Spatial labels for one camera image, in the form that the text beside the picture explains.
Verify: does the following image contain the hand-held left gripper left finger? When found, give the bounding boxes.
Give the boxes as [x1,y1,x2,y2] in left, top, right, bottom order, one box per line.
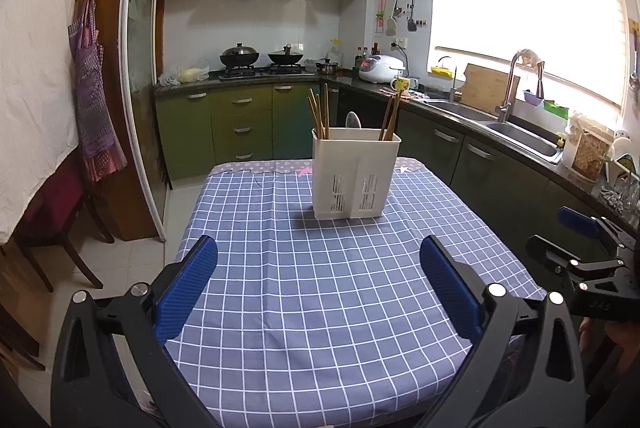
[50,235,221,428]

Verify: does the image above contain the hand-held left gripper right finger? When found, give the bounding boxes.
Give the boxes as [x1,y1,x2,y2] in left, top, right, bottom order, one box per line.
[420,235,588,428]

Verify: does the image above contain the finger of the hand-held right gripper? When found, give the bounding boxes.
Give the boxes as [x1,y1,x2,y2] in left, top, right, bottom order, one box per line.
[557,206,623,244]
[526,235,623,281]

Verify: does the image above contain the white plastic utensil holder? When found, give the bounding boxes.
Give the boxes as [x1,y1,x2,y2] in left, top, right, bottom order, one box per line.
[311,128,402,219]

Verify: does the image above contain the set of wooden chopsticks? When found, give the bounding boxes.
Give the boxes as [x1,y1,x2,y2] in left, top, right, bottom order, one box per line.
[307,83,403,142]

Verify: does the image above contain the person's right hand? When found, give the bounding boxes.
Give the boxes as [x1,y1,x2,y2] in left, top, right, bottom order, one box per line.
[577,315,640,359]

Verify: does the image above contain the dish rack with glasses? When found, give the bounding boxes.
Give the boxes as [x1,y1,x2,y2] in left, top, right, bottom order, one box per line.
[597,130,640,214]

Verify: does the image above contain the patterned food bag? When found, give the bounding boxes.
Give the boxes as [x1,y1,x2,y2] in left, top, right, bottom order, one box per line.
[562,110,616,183]

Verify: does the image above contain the steel double sink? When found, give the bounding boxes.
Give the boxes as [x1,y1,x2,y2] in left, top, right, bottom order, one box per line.
[425,100,563,164]

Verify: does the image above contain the blue checked tablecloth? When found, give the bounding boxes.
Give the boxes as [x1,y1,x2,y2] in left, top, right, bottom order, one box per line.
[164,158,548,428]

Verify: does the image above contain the tall steel faucet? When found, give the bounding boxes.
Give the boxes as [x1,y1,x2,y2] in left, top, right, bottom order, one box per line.
[495,49,546,124]

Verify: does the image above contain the green base cabinets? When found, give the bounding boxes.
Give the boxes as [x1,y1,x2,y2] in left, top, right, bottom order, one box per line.
[155,82,323,181]

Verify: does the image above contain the wooden chair with red cushion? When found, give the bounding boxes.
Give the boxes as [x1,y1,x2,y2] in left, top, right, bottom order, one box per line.
[12,153,116,294]

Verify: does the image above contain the wooden cutting board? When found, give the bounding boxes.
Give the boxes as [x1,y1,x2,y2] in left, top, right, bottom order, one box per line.
[460,63,521,118]

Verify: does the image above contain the hanging metal ladle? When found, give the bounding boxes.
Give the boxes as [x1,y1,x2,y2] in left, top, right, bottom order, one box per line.
[627,20,640,91]

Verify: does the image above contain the brown wooden furniture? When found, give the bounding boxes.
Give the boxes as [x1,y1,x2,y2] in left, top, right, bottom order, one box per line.
[0,238,48,371]

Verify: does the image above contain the thin steel tap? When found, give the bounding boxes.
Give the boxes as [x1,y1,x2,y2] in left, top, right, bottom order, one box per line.
[439,56,458,104]

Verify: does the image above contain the red patterned cloth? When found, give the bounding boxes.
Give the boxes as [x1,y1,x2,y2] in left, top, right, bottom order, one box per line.
[382,88,431,101]

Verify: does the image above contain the purple checked apron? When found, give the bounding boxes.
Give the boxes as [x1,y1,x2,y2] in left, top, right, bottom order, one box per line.
[68,0,128,183]

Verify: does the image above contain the clear plastic food bag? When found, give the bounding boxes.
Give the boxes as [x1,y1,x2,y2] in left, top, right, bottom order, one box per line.
[159,64,211,86]

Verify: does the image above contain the black kitchen countertop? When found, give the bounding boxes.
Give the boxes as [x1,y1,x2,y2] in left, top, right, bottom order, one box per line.
[154,70,640,229]

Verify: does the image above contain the white rice cooker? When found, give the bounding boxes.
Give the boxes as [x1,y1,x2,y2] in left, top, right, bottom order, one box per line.
[359,54,407,85]

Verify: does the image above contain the black gas stove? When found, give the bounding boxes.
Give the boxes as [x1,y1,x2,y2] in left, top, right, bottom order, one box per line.
[217,64,318,81]

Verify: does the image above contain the white-framed glass sliding door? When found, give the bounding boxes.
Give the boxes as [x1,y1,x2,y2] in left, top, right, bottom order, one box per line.
[122,0,169,241]

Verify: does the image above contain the black wok with lid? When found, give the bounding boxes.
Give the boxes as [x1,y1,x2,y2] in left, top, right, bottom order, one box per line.
[220,42,261,68]

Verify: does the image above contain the cluster of condiment bottles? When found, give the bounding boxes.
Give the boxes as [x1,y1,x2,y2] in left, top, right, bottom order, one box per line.
[354,42,382,64]

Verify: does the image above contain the white hanging sheet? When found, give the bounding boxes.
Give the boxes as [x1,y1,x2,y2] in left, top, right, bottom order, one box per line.
[0,0,108,244]

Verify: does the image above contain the wooden door frame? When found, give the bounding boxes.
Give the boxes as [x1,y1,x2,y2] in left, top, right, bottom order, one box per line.
[80,0,166,241]

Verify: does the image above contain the black wok with handle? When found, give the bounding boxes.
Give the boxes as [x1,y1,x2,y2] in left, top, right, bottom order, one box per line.
[267,44,305,65]

